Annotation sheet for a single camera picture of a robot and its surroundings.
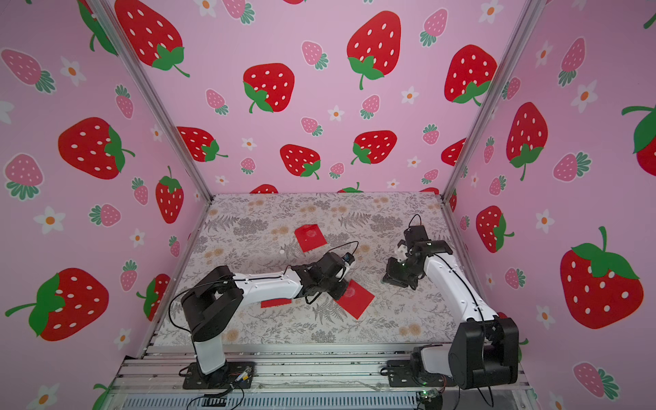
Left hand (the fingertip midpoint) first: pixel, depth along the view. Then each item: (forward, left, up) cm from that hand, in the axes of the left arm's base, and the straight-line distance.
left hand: (349, 284), depth 89 cm
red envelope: (-3, -2, -5) cm, 6 cm away
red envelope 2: (+24, +16, -3) cm, 29 cm away
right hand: (-2, -14, +7) cm, 16 cm away
